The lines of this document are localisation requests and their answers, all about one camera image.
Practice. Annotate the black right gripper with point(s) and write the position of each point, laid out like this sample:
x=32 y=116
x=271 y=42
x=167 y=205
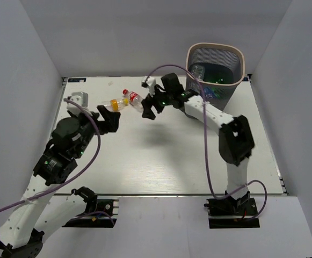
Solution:
x=149 y=102

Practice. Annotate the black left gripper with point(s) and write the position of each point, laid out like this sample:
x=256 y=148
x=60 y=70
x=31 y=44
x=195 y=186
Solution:
x=111 y=122

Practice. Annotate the red label cola bottle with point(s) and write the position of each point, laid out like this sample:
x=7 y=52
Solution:
x=134 y=99

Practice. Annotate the white blue label bottle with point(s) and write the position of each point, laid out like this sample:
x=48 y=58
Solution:
x=198 y=71

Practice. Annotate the blue label clear bottle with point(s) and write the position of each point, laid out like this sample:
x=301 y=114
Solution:
x=212 y=93

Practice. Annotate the green bottle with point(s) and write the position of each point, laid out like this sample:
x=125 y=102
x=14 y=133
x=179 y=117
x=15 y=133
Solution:
x=217 y=80

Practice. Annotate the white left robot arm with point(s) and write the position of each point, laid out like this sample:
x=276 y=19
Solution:
x=25 y=231

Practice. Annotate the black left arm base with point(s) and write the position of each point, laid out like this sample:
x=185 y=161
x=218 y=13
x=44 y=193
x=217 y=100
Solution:
x=102 y=214

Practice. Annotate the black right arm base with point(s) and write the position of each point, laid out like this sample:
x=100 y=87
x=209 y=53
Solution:
x=221 y=215

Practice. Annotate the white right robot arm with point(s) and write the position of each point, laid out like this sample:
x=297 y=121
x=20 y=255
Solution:
x=235 y=138

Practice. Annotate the grey mesh waste bin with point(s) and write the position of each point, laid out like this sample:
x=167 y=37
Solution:
x=219 y=68

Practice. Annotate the yellow label clear bottle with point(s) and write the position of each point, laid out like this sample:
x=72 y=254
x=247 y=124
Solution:
x=115 y=105

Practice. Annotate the blue sticker left corner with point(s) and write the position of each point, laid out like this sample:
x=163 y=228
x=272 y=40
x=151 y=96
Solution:
x=76 y=80

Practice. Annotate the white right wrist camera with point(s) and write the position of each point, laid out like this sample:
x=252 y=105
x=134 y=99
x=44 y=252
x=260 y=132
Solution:
x=149 y=83

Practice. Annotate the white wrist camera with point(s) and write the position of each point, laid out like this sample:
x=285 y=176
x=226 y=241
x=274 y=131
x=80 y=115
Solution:
x=149 y=83
x=81 y=99

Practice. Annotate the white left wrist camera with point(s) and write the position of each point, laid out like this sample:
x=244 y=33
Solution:
x=81 y=99

